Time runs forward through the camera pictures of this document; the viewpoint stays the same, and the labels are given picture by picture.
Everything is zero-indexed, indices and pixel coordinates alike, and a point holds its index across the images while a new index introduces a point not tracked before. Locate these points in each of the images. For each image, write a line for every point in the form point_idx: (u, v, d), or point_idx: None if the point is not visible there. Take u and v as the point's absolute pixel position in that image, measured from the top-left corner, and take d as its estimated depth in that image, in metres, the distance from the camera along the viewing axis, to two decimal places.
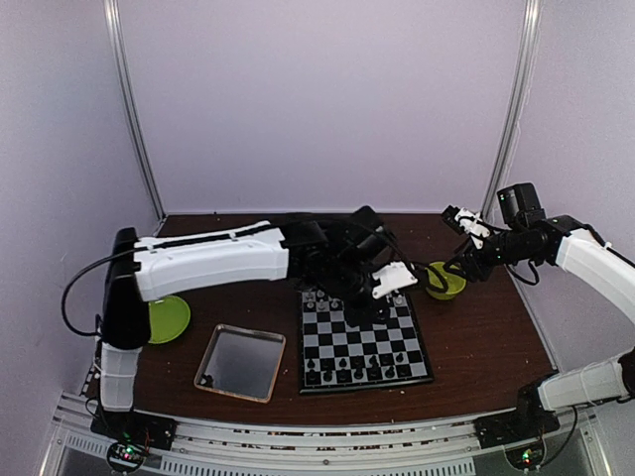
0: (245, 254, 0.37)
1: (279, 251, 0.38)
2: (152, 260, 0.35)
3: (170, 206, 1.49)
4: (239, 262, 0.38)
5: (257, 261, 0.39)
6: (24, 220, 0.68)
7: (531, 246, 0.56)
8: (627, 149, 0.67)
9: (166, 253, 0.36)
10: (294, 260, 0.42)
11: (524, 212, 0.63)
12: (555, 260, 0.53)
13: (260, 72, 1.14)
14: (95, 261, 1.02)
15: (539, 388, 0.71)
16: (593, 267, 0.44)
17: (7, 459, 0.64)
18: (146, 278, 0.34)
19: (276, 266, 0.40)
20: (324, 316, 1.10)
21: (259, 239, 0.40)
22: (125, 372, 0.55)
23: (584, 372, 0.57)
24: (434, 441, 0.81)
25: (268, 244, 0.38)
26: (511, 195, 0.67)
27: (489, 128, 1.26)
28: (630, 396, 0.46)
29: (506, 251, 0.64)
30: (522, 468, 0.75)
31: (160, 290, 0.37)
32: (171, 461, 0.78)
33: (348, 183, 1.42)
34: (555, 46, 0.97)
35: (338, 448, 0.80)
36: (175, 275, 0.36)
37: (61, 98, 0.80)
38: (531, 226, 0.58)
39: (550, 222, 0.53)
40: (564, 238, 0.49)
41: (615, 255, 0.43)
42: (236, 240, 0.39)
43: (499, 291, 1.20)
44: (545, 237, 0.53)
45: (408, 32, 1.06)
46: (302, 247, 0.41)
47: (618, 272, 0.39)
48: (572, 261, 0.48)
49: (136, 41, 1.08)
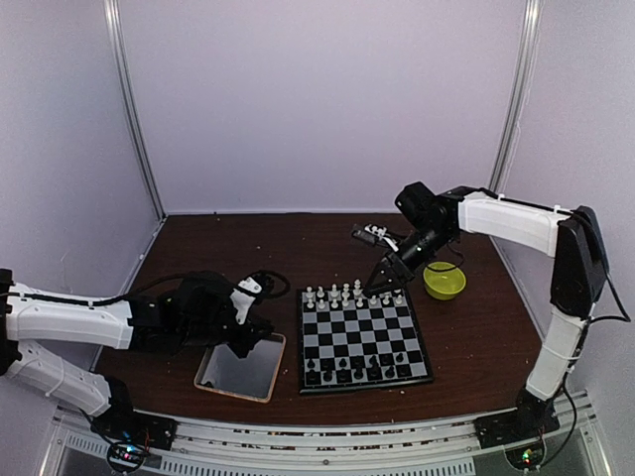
0: (98, 321, 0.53)
1: (126, 326, 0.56)
2: (21, 306, 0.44)
3: (170, 206, 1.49)
4: (91, 326, 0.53)
5: (105, 327, 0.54)
6: (25, 220, 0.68)
7: (439, 222, 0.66)
8: (625, 149, 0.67)
9: (35, 303, 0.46)
10: (138, 338, 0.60)
11: (422, 205, 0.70)
12: (457, 225, 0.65)
13: (259, 70, 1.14)
14: (96, 261, 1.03)
15: (529, 385, 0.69)
16: (496, 219, 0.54)
17: (6, 457, 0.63)
18: (13, 321, 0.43)
19: (119, 336, 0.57)
20: (324, 316, 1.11)
21: (111, 312, 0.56)
22: (51, 383, 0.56)
23: (548, 344, 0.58)
24: (434, 441, 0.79)
25: (118, 320, 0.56)
26: (405, 198, 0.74)
27: (490, 128, 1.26)
28: (580, 312, 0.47)
29: (430, 242, 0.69)
30: (522, 468, 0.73)
31: (23, 334, 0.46)
32: (171, 461, 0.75)
33: (348, 183, 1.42)
34: (556, 43, 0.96)
35: (338, 448, 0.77)
36: (37, 323, 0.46)
37: (58, 98, 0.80)
38: (429, 204, 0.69)
39: (444, 196, 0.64)
40: (459, 203, 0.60)
41: (505, 202, 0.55)
42: (92, 309, 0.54)
43: (499, 291, 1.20)
44: (444, 209, 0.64)
45: (407, 32, 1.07)
46: (149, 329, 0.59)
47: (526, 215, 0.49)
48: (475, 221, 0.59)
49: (136, 42, 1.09)
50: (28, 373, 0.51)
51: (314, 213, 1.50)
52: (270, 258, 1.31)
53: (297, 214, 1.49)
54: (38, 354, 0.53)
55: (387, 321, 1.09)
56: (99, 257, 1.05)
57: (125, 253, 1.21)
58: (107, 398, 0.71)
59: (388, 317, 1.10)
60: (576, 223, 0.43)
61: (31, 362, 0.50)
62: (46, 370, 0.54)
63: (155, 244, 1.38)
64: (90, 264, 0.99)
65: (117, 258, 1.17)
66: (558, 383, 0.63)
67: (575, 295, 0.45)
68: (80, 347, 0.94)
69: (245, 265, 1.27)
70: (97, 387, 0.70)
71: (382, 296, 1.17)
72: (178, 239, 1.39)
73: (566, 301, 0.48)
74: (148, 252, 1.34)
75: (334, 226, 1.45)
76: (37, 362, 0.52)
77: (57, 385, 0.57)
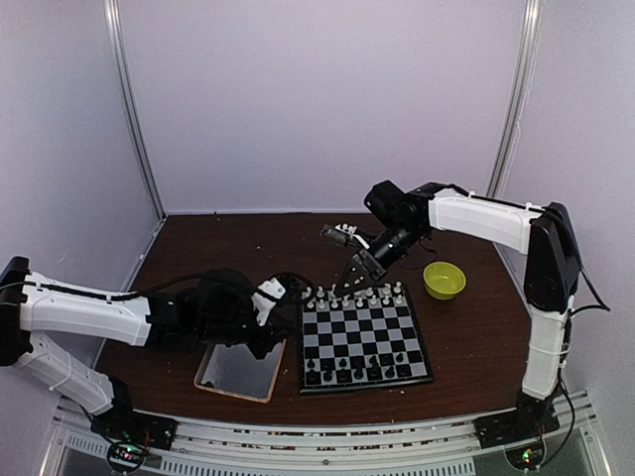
0: (115, 316, 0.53)
1: (144, 323, 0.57)
2: (39, 297, 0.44)
3: (170, 206, 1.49)
4: (107, 320, 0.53)
5: (122, 323, 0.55)
6: (25, 220, 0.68)
7: (409, 219, 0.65)
8: (625, 149, 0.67)
9: (52, 296, 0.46)
10: (155, 335, 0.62)
11: (390, 204, 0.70)
12: (430, 223, 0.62)
13: (259, 70, 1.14)
14: (96, 261, 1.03)
15: (525, 388, 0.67)
16: (468, 217, 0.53)
17: (6, 456, 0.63)
18: (30, 311, 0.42)
19: (135, 333, 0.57)
20: (324, 317, 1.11)
21: (128, 308, 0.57)
22: (58, 379, 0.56)
23: (536, 343, 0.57)
24: (434, 441, 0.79)
25: (134, 316, 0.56)
26: (374, 198, 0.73)
27: (490, 128, 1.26)
28: (559, 309, 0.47)
29: (403, 240, 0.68)
30: (522, 468, 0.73)
31: (40, 325, 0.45)
32: (171, 461, 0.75)
33: (348, 183, 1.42)
34: (556, 44, 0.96)
35: (338, 448, 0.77)
36: (54, 314, 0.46)
37: (58, 99, 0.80)
38: (398, 201, 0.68)
39: (413, 194, 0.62)
40: (430, 201, 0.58)
41: (477, 200, 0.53)
42: (110, 304, 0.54)
43: (498, 291, 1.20)
44: (414, 207, 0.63)
45: (407, 32, 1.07)
46: (166, 327, 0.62)
47: (500, 215, 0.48)
48: (446, 219, 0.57)
49: (136, 43, 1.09)
50: (36, 366, 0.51)
51: (314, 213, 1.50)
52: (270, 257, 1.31)
53: (297, 214, 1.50)
54: (48, 348, 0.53)
55: (388, 321, 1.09)
56: (99, 257, 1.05)
57: (125, 253, 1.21)
58: (109, 397, 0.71)
59: (388, 317, 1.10)
60: (549, 222, 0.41)
61: (41, 355, 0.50)
62: (55, 364, 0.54)
63: (155, 244, 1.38)
64: (90, 263, 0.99)
65: (117, 257, 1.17)
66: (551, 381, 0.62)
67: (550, 295, 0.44)
68: (80, 347, 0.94)
69: (245, 266, 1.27)
70: (103, 385, 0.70)
71: (381, 296, 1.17)
72: (178, 239, 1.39)
73: (538, 297, 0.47)
74: (148, 252, 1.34)
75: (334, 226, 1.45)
76: (46, 356, 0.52)
77: (62, 381, 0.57)
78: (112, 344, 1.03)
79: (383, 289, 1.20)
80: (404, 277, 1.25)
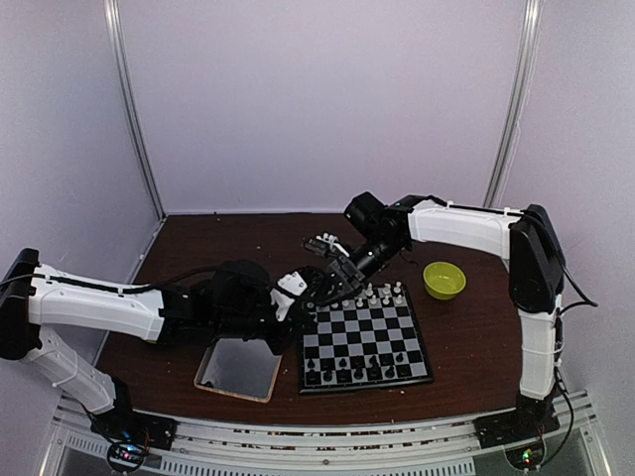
0: (128, 309, 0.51)
1: (157, 316, 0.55)
2: (46, 290, 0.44)
3: (170, 206, 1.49)
4: (120, 313, 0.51)
5: (135, 316, 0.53)
6: (25, 221, 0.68)
7: (391, 233, 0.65)
8: (625, 150, 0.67)
9: (62, 288, 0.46)
10: (168, 329, 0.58)
11: (369, 216, 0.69)
12: (412, 236, 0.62)
13: (259, 70, 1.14)
14: (96, 260, 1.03)
15: (522, 389, 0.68)
16: (446, 227, 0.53)
17: (7, 455, 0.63)
18: (38, 303, 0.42)
19: (148, 327, 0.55)
20: (324, 317, 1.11)
21: (141, 301, 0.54)
22: (63, 377, 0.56)
23: (527, 343, 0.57)
24: (434, 441, 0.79)
25: (147, 309, 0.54)
26: (353, 209, 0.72)
27: (490, 128, 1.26)
28: (546, 308, 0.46)
29: (386, 251, 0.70)
30: (522, 468, 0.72)
31: (49, 317, 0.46)
32: (170, 461, 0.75)
33: (348, 183, 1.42)
34: (556, 44, 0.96)
35: (338, 448, 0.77)
36: (62, 307, 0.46)
37: (57, 99, 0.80)
38: (378, 215, 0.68)
39: (392, 209, 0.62)
40: (409, 213, 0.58)
41: (455, 209, 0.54)
42: (122, 297, 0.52)
43: (498, 291, 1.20)
44: (394, 222, 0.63)
45: (407, 31, 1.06)
46: (180, 321, 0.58)
47: (477, 222, 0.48)
48: (426, 230, 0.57)
49: (136, 43, 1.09)
50: (44, 362, 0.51)
51: (315, 213, 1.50)
52: (270, 257, 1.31)
53: (297, 214, 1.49)
54: (56, 345, 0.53)
55: (387, 321, 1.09)
56: (99, 257, 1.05)
57: (124, 253, 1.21)
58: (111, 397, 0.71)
59: (388, 317, 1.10)
60: (528, 225, 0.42)
61: (48, 353, 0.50)
62: (62, 361, 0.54)
63: (155, 244, 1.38)
64: (90, 263, 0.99)
65: (117, 257, 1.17)
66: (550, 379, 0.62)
67: (534, 297, 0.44)
68: (80, 347, 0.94)
69: None
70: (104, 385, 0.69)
71: (381, 296, 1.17)
72: (178, 239, 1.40)
73: (522, 299, 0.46)
74: (148, 252, 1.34)
75: (334, 226, 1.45)
76: (55, 354, 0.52)
77: (67, 379, 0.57)
78: (111, 345, 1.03)
79: (383, 289, 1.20)
80: (404, 277, 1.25)
